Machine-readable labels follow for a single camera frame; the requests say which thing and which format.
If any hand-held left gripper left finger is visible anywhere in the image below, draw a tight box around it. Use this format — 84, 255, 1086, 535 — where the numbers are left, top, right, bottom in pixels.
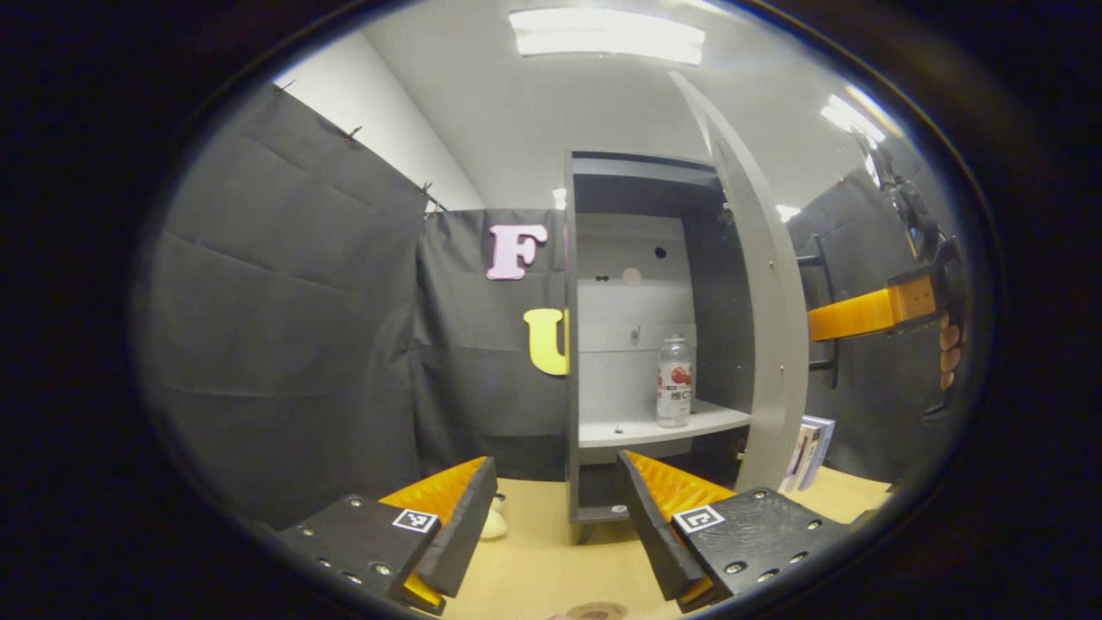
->
277, 456, 498, 617

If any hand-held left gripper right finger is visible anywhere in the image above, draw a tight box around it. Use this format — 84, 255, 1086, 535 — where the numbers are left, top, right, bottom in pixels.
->
616, 449, 862, 614

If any black cabinet door handle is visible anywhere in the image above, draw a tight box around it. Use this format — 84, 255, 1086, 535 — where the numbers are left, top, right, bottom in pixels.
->
796, 234, 840, 373

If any white cabinet door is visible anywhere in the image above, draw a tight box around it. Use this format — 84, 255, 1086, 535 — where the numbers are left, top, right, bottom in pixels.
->
670, 71, 810, 493

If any clear bottle with cherry label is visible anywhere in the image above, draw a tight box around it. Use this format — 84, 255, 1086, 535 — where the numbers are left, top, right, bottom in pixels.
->
656, 335, 695, 429

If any dark grey cabinet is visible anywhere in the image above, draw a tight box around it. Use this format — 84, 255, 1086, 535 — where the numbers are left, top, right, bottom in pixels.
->
564, 149, 758, 545

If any white cabinet shelf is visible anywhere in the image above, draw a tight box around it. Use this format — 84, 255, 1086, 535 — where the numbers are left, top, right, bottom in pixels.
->
579, 399, 752, 449

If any cream plush toy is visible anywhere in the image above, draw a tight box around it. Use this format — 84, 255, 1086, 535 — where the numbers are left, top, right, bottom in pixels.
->
479, 495, 511, 541

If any white book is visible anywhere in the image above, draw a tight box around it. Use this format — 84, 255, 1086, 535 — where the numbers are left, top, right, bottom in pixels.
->
782, 420, 823, 493

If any black backdrop cloth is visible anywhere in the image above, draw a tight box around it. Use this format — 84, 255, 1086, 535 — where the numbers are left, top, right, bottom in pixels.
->
138, 82, 969, 528

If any large double ceiling light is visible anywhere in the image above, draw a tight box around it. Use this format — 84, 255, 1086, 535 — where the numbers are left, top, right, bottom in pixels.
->
508, 9, 707, 65

